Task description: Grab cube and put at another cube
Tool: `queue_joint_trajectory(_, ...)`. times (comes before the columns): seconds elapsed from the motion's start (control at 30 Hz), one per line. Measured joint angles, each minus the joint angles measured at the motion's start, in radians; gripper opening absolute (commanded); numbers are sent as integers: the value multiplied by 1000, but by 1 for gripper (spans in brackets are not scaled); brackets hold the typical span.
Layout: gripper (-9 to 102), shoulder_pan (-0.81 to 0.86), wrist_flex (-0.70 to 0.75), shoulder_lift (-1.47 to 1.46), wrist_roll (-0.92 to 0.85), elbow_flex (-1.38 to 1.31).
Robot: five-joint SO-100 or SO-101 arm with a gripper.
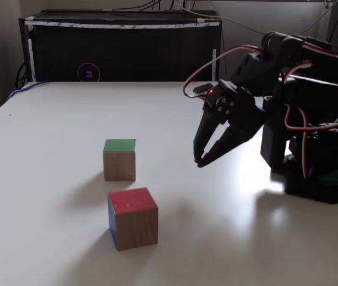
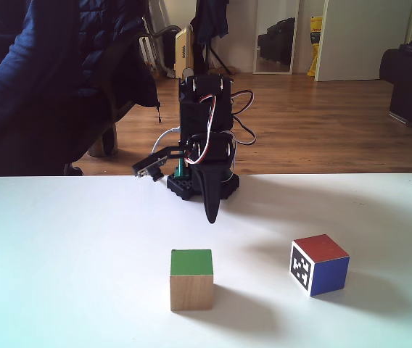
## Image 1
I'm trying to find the black cable bundle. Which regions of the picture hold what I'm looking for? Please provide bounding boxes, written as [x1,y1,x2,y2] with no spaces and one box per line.
[14,61,29,89]

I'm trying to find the black computer case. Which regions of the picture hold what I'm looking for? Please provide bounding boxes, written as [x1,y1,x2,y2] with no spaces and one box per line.
[18,10,223,83]

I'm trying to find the red white gripper servo cable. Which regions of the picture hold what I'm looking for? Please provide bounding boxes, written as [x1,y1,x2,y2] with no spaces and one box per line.
[183,44,261,99]

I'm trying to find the red-topped wooden cube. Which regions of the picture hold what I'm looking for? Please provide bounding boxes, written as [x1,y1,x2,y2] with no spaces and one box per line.
[107,186,159,251]

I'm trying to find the red white base servo cable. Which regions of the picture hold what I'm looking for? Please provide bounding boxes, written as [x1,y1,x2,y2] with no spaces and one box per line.
[283,104,338,179]

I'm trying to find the thin white cable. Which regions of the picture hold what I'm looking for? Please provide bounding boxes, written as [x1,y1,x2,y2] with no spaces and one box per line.
[198,4,336,38]

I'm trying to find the green-topped wooden cube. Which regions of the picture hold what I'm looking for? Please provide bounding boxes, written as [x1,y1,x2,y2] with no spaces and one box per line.
[102,138,137,182]

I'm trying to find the long white printed tape strip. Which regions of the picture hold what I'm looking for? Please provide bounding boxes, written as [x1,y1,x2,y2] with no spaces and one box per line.
[24,16,220,30]

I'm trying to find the blue cable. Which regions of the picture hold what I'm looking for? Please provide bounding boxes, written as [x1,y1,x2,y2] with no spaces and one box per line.
[7,79,51,102]

